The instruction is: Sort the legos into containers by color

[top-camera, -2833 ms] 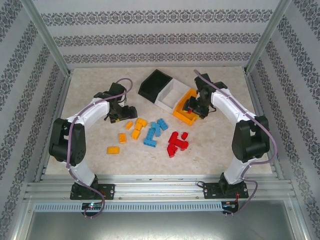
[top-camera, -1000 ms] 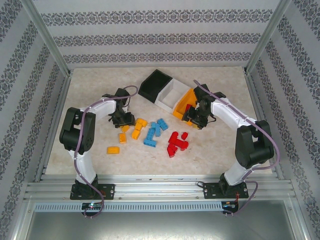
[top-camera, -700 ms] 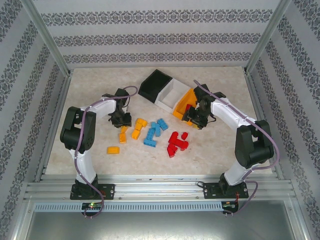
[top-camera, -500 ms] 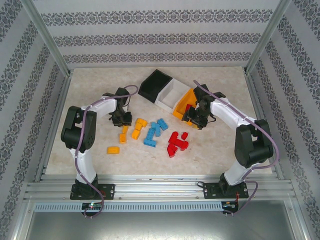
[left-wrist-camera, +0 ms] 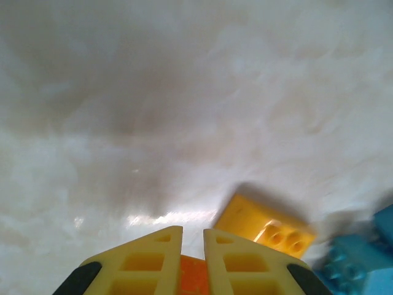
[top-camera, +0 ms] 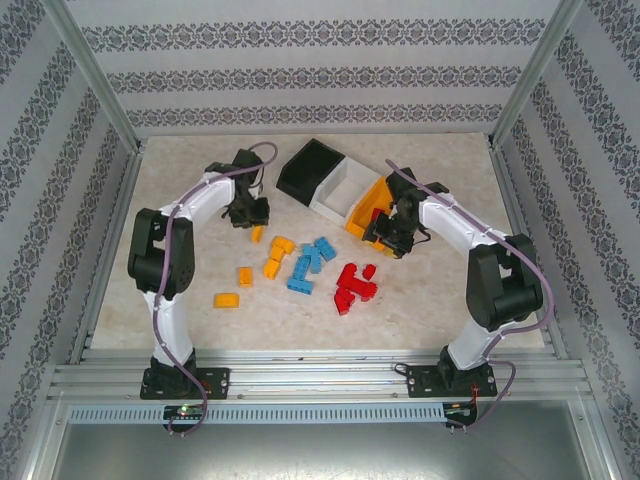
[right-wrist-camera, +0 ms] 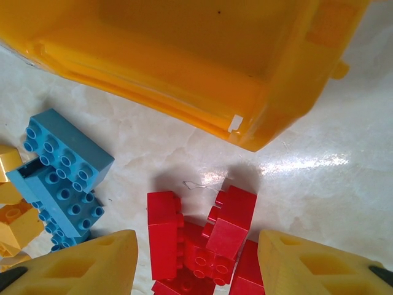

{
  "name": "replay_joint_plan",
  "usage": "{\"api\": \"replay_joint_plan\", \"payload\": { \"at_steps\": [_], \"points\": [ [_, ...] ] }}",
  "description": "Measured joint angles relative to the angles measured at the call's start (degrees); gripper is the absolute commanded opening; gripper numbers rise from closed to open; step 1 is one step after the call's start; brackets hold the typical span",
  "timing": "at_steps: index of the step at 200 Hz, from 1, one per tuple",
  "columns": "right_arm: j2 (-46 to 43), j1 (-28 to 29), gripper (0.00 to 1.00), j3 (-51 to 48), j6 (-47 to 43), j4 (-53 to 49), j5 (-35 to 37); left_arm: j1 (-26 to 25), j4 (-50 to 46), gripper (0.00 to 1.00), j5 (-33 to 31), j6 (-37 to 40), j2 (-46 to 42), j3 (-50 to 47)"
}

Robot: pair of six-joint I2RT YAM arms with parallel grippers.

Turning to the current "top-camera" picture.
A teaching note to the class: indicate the aluminium frame post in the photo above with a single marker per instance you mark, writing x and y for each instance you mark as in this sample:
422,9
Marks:
95,80
535,75

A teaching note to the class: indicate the black plastic bin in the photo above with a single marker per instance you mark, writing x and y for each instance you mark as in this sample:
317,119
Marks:
305,170

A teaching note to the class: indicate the orange plastic bin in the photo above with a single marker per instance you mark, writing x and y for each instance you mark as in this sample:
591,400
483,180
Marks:
362,210

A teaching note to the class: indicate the small circuit board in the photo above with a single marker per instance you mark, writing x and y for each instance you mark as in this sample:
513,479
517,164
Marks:
460,410
185,411

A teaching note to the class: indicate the white plastic bin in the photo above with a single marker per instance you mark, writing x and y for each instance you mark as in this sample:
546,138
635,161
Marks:
332,197

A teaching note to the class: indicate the aluminium mounting rail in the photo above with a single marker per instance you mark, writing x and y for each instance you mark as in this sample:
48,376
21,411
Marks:
320,380

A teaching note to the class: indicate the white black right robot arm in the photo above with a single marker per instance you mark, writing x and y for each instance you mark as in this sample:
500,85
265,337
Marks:
450,225

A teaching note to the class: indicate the red lego brick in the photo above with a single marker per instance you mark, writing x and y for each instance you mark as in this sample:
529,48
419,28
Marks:
347,275
366,290
344,301
376,216
369,272

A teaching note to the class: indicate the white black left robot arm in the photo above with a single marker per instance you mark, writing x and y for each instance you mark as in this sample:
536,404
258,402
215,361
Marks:
170,325

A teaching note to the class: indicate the aluminium side rail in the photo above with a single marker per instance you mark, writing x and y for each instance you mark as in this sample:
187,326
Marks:
107,250
527,250

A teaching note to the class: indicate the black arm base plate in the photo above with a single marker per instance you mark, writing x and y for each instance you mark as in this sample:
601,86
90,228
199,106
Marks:
215,382
420,382

